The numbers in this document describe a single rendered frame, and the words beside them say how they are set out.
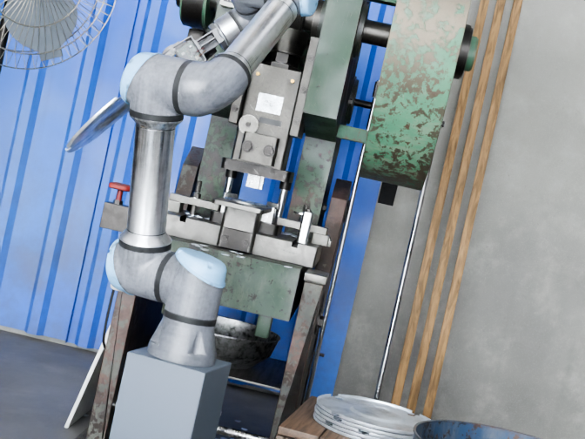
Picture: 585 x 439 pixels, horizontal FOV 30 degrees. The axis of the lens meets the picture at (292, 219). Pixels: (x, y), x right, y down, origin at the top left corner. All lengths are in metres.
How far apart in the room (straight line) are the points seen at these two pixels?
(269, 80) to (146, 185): 0.84
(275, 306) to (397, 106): 0.63
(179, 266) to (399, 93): 0.78
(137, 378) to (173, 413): 0.11
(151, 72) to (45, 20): 1.18
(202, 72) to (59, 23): 1.24
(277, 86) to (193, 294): 0.93
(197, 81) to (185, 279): 0.42
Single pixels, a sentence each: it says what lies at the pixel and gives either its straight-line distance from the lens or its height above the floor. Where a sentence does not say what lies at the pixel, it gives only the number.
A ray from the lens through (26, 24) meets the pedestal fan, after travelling 3.45.
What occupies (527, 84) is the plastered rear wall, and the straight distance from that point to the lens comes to 4.36.
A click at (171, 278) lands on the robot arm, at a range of 2.36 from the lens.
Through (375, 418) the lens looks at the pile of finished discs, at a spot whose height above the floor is 0.39.
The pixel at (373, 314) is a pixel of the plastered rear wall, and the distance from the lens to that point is 4.33.
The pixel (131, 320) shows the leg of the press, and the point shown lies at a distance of 2.96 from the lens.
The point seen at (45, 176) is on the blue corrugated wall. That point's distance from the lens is 4.46.
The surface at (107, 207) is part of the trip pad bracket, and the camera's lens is 2.98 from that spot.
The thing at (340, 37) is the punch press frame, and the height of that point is 1.28.
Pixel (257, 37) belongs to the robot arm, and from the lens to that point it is 2.38.
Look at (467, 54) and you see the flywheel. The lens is 3.11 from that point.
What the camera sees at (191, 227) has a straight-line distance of 3.05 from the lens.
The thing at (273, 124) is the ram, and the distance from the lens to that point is 3.08.
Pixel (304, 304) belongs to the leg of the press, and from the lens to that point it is 2.88.
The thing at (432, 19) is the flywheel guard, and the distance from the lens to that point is 2.77.
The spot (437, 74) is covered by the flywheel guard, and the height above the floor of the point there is 1.21.
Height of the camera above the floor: 0.92
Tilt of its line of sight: 3 degrees down
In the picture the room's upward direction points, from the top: 13 degrees clockwise
